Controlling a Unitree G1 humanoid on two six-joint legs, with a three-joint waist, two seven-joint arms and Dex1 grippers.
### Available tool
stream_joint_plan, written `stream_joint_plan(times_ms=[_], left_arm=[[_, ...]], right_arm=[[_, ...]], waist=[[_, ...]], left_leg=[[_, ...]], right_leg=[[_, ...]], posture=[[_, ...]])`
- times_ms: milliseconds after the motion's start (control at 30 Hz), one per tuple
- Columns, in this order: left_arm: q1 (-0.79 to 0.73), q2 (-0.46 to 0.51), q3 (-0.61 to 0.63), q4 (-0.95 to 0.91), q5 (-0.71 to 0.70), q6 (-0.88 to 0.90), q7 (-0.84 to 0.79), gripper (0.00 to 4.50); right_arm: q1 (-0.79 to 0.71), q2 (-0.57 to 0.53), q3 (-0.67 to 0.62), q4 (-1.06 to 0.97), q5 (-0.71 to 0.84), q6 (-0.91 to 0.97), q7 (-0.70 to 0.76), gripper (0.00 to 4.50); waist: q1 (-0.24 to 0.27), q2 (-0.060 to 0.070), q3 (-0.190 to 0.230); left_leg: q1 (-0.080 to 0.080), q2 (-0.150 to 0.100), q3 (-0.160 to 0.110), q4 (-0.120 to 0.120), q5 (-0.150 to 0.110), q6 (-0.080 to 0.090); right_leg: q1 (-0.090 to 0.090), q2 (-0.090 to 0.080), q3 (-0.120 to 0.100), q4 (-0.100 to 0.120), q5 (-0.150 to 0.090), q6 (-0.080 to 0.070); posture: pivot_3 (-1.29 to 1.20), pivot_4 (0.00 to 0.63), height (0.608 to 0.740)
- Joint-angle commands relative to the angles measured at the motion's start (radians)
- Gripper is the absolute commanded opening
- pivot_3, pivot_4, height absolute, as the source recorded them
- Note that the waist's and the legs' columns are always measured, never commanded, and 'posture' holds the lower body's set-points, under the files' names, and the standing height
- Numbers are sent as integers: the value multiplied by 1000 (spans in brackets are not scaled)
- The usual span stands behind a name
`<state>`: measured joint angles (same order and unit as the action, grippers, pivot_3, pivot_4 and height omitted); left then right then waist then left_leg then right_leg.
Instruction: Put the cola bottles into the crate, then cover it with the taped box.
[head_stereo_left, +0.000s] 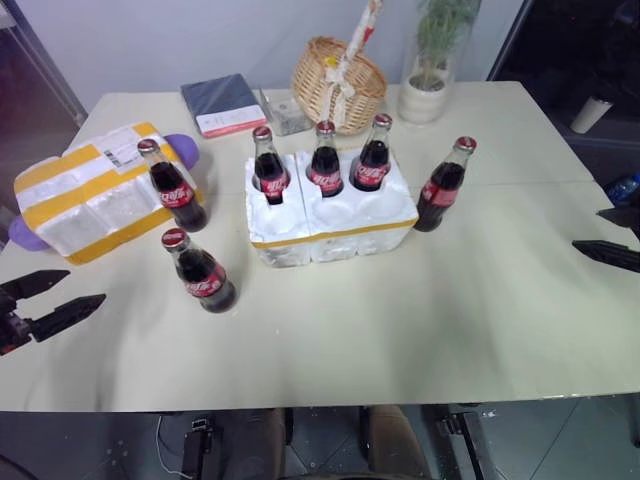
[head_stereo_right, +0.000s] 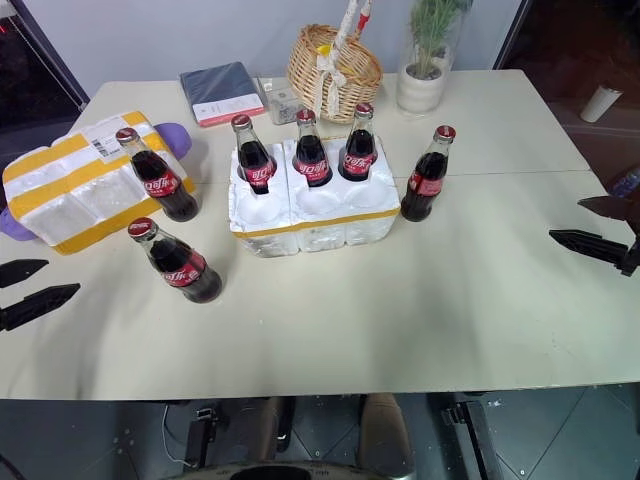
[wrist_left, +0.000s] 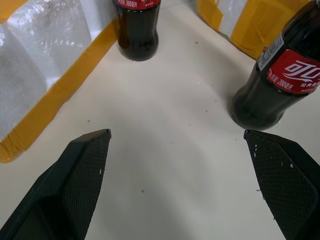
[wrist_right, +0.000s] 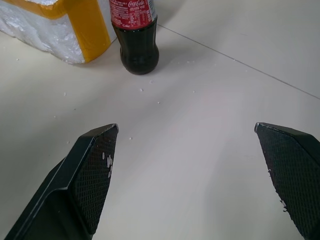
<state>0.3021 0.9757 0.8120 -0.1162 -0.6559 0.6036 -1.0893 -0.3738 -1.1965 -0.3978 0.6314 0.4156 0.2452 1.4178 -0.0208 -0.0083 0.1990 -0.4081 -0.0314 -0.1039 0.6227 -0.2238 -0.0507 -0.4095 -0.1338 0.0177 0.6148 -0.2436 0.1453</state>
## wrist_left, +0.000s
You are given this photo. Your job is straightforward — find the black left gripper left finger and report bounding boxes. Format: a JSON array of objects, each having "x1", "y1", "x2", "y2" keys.
[{"x1": 0, "y1": 128, "x2": 112, "y2": 240}]

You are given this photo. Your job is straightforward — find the cola bottle with red label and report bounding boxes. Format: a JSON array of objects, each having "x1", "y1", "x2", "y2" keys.
[
  {"x1": 231, "y1": 0, "x2": 320, "y2": 131},
  {"x1": 112, "y1": 0, "x2": 162, "y2": 62}
]

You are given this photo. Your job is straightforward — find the foam block with yellow tape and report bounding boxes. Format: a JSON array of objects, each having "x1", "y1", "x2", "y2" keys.
[{"x1": 196, "y1": 0, "x2": 317, "y2": 60}]

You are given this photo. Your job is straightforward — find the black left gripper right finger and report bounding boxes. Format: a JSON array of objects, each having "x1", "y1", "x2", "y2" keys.
[{"x1": 243, "y1": 129, "x2": 320, "y2": 240}]

